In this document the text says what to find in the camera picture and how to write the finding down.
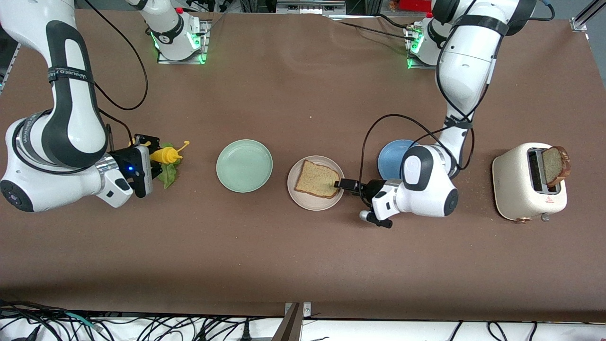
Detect green lettuce leaf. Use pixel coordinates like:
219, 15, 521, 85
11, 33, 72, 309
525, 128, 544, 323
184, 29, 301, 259
157, 142, 182, 189

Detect yellow squeeze bottle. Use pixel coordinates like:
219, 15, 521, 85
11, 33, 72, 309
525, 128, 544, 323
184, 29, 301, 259
129, 140, 190, 166

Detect toasted bread slice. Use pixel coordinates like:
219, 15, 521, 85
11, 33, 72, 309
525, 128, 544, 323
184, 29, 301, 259
294, 160, 342, 199
542, 146, 571, 187

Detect blue plate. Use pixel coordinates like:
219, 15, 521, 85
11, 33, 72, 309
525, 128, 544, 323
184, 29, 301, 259
377, 139, 419, 180

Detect beige plate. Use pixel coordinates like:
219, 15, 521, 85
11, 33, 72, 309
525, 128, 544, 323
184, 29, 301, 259
287, 155, 346, 211

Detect mint green plate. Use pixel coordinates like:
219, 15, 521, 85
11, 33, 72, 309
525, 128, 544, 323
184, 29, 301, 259
216, 139, 274, 193

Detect cream two-slot toaster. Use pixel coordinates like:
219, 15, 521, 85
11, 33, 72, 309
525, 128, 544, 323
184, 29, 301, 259
492, 143, 568, 223

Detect grey metal box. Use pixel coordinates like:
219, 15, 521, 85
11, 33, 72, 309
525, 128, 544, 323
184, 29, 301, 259
276, 0, 347, 16

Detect red box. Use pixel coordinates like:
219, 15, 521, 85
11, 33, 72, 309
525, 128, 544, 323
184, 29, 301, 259
398, 0, 437, 12

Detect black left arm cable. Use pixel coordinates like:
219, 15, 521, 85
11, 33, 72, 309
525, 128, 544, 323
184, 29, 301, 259
361, 14, 502, 202

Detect aluminium table bracket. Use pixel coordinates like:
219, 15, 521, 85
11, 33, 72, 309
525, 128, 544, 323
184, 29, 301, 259
271, 302, 312, 341

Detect aluminium frame profile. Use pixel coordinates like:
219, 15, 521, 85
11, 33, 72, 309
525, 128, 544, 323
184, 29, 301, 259
570, 0, 606, 33
0, 43, 20, 91

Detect teal cable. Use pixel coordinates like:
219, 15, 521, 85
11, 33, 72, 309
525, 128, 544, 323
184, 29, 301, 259
65, 312, 104, 331

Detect black base cable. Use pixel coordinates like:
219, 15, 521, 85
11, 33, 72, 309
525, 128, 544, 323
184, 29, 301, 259
327, 13, 412, 42

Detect tangled black cables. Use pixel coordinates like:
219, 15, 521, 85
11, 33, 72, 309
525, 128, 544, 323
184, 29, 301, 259
0, 298, 285, 341

